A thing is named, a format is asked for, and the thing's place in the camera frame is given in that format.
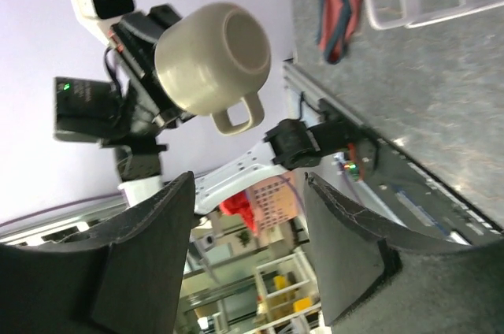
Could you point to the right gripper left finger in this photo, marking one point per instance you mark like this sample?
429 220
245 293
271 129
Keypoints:
124 274

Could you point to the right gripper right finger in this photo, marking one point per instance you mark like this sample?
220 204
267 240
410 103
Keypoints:
368 268

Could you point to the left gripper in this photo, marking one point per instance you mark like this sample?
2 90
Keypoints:
130 104

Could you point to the olive green small cup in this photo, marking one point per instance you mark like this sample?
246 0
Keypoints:
213 63

